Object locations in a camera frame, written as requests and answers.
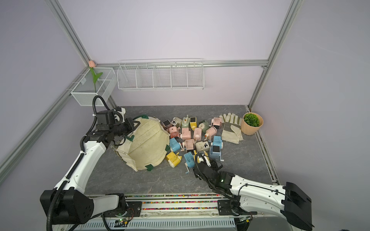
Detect round pink pencil sharpener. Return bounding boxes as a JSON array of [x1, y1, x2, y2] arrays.
[[204, 127, 217, 141]]

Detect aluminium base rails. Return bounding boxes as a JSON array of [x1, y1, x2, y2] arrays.
[[53, 193, 304, 231]]

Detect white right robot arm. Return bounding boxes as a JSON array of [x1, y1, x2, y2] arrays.
[[193, 162, 314, 231]]

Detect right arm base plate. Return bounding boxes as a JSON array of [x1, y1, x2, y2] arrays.
[[217, 199, 257, 217]]

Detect olive green pencil sharpener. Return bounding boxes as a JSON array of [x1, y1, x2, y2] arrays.
[[198, 120, 210, 134]]

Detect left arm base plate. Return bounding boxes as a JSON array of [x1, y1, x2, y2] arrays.
[[104, 201, 143, 218]]

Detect pale blue pencil sharpener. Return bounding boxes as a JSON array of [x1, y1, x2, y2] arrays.
[[209, 145, 224, 162]]

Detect potted green plant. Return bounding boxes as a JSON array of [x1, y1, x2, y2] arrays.
[[241, 112, 264, 135]]

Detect cream tote bag green handles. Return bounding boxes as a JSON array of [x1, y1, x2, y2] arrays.
[[111, 117, 170, 171]]

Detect cream work gloves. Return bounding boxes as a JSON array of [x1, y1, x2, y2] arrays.
[[219, 113, 243, 144]]

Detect pink artificial tulip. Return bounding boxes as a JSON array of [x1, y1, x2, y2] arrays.
[[88, 60, 103, 92]]

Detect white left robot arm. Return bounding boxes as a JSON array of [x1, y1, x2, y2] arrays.
[[40, 118, 140, 231]]

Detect small white wire basket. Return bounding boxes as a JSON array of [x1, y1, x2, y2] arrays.
[[71, 67, 117, 106]]

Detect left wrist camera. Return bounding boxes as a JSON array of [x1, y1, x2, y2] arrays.
[[95, 110, 116, 131]]

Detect beige pencil sharpener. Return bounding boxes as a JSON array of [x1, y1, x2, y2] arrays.
[[172, 117, 182, 127], [195, 141, 210, 152]]

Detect long white wire basket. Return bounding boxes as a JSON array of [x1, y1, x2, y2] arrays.
[[117, 58, 205, 90]]

